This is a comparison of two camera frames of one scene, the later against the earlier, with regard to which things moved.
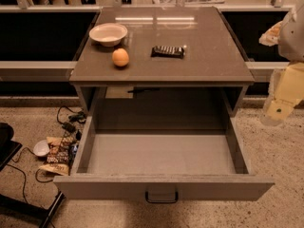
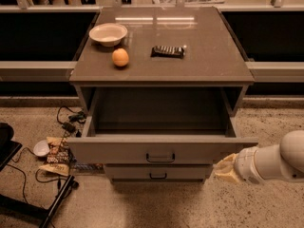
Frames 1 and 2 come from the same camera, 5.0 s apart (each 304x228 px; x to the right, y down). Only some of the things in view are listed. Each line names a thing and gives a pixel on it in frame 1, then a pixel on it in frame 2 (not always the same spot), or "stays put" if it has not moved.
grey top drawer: x=161 y=163 → x=158 y=126
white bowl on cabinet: x=109 y=34 stays put
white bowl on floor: x=41 y=147 stays put
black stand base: x=39 y=214 stays put
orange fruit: x=121 y=57 stays put
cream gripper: x=293 y=40 → x=245 y=165
